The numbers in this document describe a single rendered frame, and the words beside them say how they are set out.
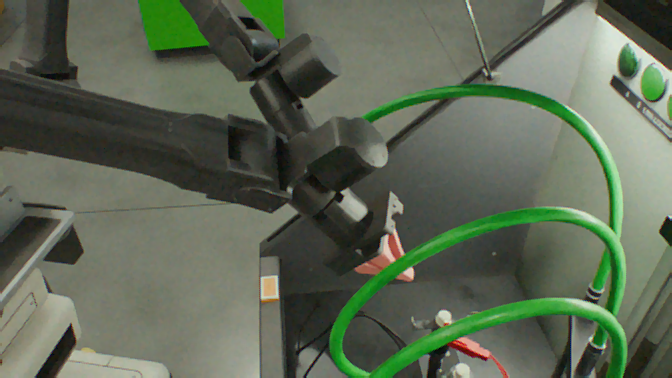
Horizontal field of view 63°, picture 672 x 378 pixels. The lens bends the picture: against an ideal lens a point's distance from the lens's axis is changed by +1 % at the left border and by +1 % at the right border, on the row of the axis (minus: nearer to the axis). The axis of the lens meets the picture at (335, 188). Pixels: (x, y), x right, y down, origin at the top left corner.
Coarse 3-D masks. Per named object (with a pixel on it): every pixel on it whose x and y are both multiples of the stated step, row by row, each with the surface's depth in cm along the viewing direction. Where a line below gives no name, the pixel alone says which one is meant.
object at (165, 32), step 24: (144, 0) 354; (168, 0) 357; (240, 0) 368; (264, 0) 372; (144, 24) 363; (168, 24) 367; (192, 24) 371; (264, 24) 382; (168, 48) 377; (192, 48) 385
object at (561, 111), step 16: (416, 96) 61; (432, 96) 61; (448, 96) 60; (464, 96) 60; (496, 96) 58; (512, 96) 58; (528, 96) 57; (544, 96) 57; (368, 112) 65; (384, 112) 64; (560, 112) 57; (576, 112) 58; (576, 128) 58; (592, 128) 58; (592, 144) 59; (608, 160) 59; (608, 176) 60; (608, 192) 62; (608, 224) 65; (608, 256) 67; (608, 272) 69; (592, 288) 71
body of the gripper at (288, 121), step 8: (280, 112) 72; (288, 112) 72; (296, 112) 72; (304, 112) 73; (272, 120) 72; (280, 120) 72; (288, 120) 72; (296, 120) 72; (304, 120) 72; (312, 120) 73; (280, 128) 72; (288, 128) 72; (296, 128) 72; (304, 128) 72; (312, 128) 73; (288, 136) 72
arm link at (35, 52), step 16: (32, 0) 88; (48, 0) 87; (64, 0) 89; (32, 16) 88; (48, 16) 88; (64, 16) 90; (32, 32) 89; (48, 32) 89; (64, 32) 91; (32, 48) 90; (48, 48) 90; (64, 48) 92; (16, 64) 89; (32, 64) 90; (48, 64) 91; (64, 64) 93
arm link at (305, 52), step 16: (224, 48) 72; (240, 48) 71; (288, 48) 70; (304, 48) 69; (320, 48) 69; (240, 64) 71; (256, 64) 71; (272, 64) 73; (288, 64) 70; (304, 64) 69; (320, 64) 68; (336, 64) 71; (240, 80) 72; (256, 80) 76; (288, 80) 70; (304, 80) 69; (320, 80) 69; (304, 96) 71
